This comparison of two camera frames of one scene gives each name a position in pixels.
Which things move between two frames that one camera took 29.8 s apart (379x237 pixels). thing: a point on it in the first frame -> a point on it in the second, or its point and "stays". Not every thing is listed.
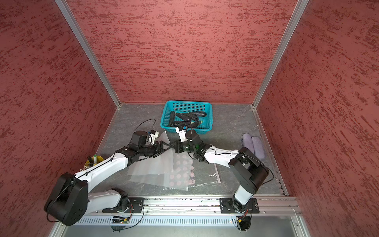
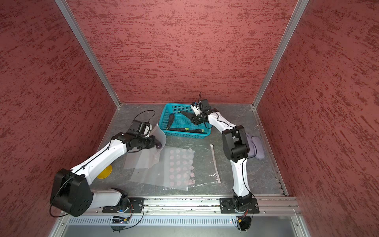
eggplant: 181,123 -> 184,129
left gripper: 162,150 -> 152,142
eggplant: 195,124 -> 197,130
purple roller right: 258,147 stays
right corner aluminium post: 299,10 stays
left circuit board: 117,219 stays
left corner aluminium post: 80,37 stays
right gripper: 177,148 -> 196,121
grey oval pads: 247,142 stays
